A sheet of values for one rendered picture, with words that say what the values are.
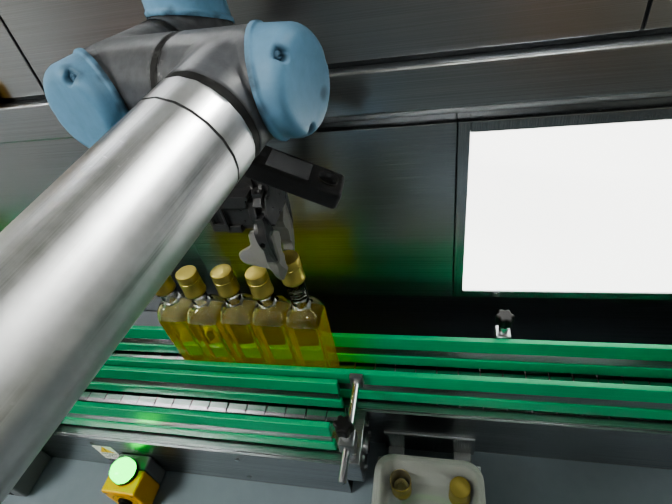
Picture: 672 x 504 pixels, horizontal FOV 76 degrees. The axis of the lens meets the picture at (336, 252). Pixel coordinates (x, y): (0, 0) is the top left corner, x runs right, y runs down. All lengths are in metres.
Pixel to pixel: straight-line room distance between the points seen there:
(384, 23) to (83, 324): 0.49
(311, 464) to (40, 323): 0.63
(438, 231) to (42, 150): 0.69
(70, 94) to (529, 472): 0.86
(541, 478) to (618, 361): 0.24
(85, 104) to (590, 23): 0.53
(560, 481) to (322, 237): 0.59
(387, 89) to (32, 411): 0.51
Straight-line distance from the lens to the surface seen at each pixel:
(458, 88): 0.60
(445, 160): 0.64
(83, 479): 1.12
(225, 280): 0.68
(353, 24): 0.61
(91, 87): 0.38
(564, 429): 0.84
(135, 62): 0.37
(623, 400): 0.81
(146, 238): 0.23
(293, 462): 0.81
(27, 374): 0.22
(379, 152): 0.64
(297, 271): 0.62
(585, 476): 0.94
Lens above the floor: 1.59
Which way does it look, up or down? 41 degrees down
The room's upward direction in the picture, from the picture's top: 12 degrees counter-clockwise
